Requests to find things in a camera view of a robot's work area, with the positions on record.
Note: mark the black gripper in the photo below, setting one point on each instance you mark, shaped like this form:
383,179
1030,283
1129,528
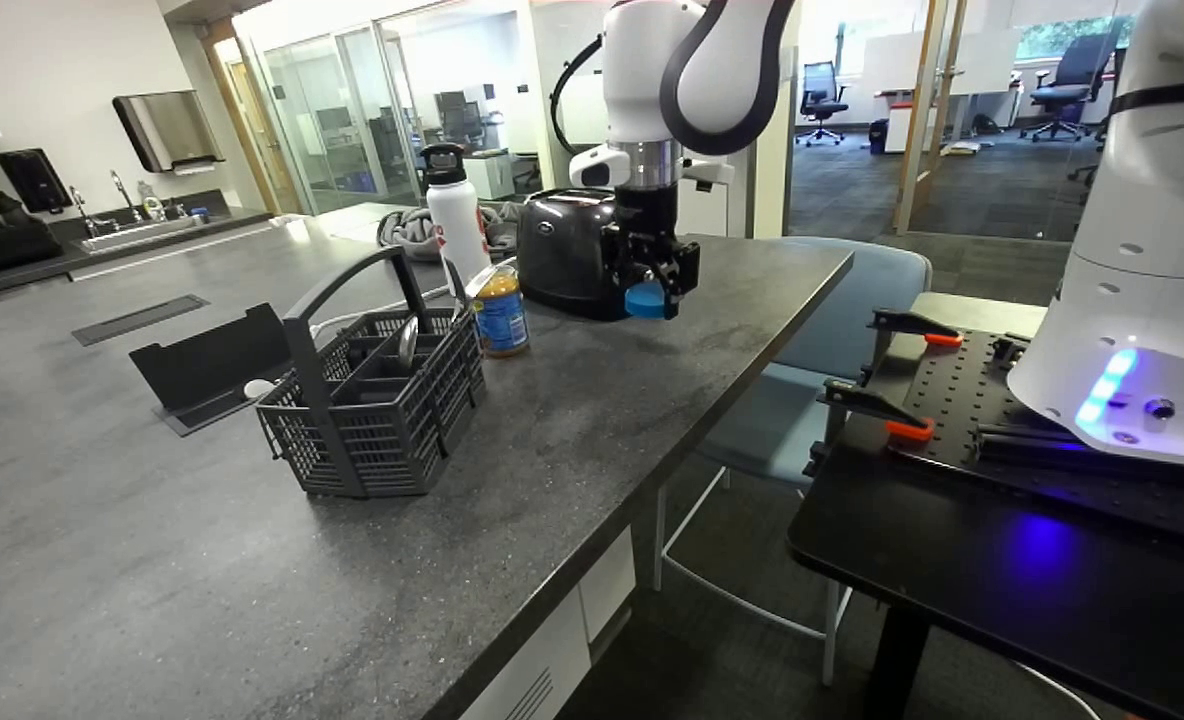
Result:
645,231

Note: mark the blue jar lid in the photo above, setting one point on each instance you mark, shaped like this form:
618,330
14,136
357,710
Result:
651,301

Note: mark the small jar blue label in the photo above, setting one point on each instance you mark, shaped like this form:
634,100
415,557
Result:
497,310

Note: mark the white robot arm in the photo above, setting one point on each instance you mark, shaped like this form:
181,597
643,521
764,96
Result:
1108,348

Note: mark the black toaster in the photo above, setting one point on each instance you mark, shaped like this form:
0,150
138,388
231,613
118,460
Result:
561,254

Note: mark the light blue chair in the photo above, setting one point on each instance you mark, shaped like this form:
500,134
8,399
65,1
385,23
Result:
780,413

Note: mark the black cutlery basket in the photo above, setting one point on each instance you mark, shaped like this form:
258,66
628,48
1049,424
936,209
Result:
385,402

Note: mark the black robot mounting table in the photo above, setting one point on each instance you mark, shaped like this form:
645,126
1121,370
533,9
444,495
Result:
1002,528

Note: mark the black office chair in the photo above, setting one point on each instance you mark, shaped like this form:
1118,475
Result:
1072,83

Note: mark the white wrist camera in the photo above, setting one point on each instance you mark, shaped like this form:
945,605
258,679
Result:
597,167

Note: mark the orange handled clamp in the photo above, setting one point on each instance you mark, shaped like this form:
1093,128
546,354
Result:
856,402
933,333

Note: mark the wall paper towel dispenser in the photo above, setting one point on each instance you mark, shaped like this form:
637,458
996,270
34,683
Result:
165,128

